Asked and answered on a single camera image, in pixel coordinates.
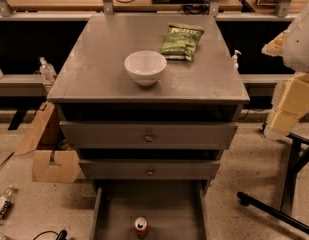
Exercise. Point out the green chip bag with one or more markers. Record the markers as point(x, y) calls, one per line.
point(181, 41)

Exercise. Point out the grey open bottom drawer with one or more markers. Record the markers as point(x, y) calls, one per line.
point(175, 210)

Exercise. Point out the grey top drawer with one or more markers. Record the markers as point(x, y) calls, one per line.
point(139, 135)

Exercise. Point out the brown cardboard box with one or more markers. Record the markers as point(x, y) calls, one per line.
point(54, 161)

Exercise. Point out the white ceramic bowl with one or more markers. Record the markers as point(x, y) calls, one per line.
point(145, 67)

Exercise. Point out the grey middle drawer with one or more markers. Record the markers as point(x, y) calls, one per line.
point(133, 169)

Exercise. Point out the grey drawer cabinet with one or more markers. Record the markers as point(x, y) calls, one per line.
point(149, 97)

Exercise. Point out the red coke can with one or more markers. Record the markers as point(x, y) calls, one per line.
point(141, 227)

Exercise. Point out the black chair frame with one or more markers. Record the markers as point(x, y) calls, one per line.
point(297, 160)

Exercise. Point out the white pump dispenser bottle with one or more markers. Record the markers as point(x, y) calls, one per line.
point(237, 53)

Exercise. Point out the plastic bottle on floor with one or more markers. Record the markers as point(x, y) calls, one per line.
point(5, 200)

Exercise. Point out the wooden desk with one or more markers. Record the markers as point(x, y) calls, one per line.
point(89, 5)

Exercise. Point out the clear plastic bottle on shelf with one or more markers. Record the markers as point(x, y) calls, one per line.
point(47, 70)

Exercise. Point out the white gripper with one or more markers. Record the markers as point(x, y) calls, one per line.
point(300, 45)

